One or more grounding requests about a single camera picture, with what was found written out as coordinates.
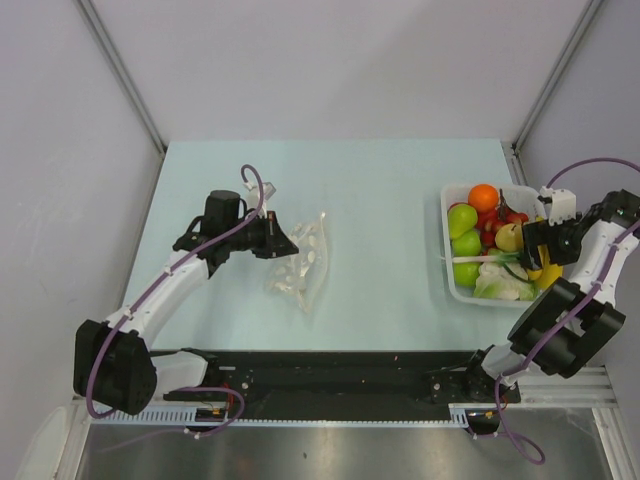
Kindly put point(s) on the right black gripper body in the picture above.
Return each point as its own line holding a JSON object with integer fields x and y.
{"x": 563, "y": 240}

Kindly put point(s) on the white plastic basket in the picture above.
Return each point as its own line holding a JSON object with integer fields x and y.
{"x": 522, "y": 198}

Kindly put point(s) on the white green cabbage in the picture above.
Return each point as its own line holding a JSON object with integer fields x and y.
{"x": 508, "y": 282}

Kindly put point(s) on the green apple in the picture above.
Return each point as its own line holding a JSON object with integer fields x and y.
{"x": 465, "y": 274}
{"x": 467, "y": 245}

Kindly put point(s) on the yellow banana bunch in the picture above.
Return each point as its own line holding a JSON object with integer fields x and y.
{"x": 548, "y": 274}

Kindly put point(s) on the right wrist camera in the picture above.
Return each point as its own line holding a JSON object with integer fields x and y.
{"x": 560, "y": 205}

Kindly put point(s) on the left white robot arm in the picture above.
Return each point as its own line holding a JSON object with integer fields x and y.
{"x": 113, "y": 364}

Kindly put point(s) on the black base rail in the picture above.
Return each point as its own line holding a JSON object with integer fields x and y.
{"x": 357, "y": 386}

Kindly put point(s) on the yellow pear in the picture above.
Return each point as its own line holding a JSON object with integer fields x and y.
{"x": 509, "y": 238}

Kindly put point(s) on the green pear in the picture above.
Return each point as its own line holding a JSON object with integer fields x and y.
{"x": 461, "y": 218}

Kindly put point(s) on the orange fruit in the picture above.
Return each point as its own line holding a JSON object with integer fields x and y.
{"x": 483, "y": 198}

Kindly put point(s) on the red strawberry bunch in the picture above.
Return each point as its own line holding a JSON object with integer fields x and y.
{"x": 490, "y": 222}

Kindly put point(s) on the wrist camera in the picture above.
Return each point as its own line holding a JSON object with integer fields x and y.
{"x": 560, "y": 205}
{"x": 258, "y": 195}

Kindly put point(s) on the clear zip top bag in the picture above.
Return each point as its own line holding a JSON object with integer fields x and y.
{"x": 301, "y": 277}

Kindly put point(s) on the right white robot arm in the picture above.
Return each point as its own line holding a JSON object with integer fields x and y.
{"x": 574, "y": 318}

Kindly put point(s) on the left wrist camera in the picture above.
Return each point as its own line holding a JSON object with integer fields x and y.
{"x": 258, "y": 195}

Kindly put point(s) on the green onion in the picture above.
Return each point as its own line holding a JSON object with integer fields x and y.
{"x": 500, "y": 258}

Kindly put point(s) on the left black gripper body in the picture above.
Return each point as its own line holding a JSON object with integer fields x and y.
{"x": 255, "y": 237}

